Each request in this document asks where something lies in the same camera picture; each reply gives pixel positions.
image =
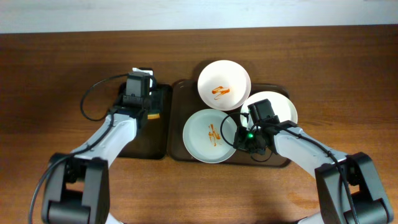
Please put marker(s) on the brown serving tray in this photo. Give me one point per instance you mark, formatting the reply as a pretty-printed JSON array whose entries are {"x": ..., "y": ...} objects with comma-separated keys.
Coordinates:
[{"x": 185, "y": 102}]

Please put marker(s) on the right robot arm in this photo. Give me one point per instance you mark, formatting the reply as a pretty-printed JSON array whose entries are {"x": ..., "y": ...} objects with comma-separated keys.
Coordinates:
[{"x": 348, "y": 185}]

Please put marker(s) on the black water tray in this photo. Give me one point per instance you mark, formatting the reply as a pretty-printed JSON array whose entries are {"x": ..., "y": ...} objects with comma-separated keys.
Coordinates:
[{"x": 151, "y": 141}]

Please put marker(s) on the white plate top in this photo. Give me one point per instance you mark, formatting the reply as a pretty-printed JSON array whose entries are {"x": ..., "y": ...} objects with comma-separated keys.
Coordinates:
[{"x": 224, "y": 85}]

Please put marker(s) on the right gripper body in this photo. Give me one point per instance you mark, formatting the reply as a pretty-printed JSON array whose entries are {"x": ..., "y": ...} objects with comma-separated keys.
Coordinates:
[{"x": 245, "y": 144}]

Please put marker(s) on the orange green scrub sponge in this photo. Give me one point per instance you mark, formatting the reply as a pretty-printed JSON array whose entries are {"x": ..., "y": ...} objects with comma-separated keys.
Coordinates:
[{"x": 153, "y": 116}]

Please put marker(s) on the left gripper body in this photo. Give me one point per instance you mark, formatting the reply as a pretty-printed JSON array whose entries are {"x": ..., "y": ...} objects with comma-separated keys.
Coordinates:
[{"x": 154, "y": 101}]

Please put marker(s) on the pale blue plate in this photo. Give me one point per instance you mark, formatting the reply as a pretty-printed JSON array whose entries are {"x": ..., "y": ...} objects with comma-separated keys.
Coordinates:
[{"x": 207, "y": 136}]

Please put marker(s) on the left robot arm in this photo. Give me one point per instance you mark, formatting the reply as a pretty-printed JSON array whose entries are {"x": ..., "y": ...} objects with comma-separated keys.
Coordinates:
[{"x": 77, "y": 184}]

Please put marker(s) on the white plate right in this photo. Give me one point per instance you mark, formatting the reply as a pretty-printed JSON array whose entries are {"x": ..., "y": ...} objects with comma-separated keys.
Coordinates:
[{"x": 281, "y": 105}]

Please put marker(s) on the white plate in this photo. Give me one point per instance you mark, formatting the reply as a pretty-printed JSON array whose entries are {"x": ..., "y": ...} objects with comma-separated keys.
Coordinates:
[
  {"x": 281, "y": 105},
  {"x": 224, "y": 85}
]

